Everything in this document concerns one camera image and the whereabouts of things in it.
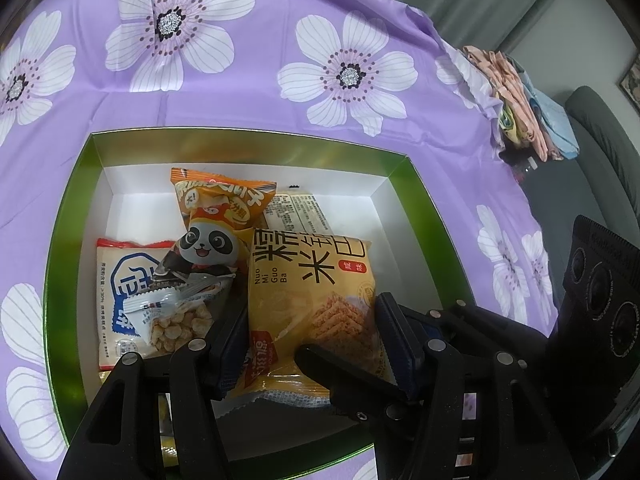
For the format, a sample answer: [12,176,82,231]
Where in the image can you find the orange panda snack packet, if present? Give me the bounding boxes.
[150,166,278,291]

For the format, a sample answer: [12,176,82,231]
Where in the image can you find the light blue folded cloth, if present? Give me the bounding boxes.
[517,67,582,160]

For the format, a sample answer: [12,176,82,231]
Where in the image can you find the green cardboard box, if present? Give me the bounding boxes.
[42,126,473,468]

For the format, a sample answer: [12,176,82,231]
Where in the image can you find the framed landscape painting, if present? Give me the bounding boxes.
[619,62,640,107]

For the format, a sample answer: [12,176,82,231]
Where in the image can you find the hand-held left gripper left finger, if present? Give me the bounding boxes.
[56,297,251,480]

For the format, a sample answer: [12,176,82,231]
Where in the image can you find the yellow green folded cloth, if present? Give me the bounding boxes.
[496,104,522,143]

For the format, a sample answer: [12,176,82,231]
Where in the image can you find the yellow rice cracker packet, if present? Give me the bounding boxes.
[235,227,393,408]

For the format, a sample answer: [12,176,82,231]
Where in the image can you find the purple floral cloth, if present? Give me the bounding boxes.
[0,0,561,480]

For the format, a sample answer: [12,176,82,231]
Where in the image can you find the dark cloth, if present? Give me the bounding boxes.
[499,146,543,183]

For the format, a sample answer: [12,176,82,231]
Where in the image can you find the clear white peanut packet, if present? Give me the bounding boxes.
[122,280,238,361]

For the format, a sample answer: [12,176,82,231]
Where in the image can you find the grey curtain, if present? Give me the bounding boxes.
[380,0,581,61]

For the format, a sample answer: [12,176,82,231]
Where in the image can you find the beige barcode snack packet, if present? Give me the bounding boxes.
[262,190,332,233]

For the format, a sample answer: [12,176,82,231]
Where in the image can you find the white blue snack packet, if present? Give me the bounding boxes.
[95,237,178,373]

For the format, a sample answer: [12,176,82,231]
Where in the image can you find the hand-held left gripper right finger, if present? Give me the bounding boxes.
[375,291,581,480]

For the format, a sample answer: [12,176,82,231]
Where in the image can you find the grey sofa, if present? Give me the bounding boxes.
[510,85,640,281]

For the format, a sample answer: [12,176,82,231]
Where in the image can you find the folded clothes pile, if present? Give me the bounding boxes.
[461,45,551,162]

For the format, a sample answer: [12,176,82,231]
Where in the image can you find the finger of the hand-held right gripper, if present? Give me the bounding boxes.
[294,344,418,422]
[405,299,551,361]

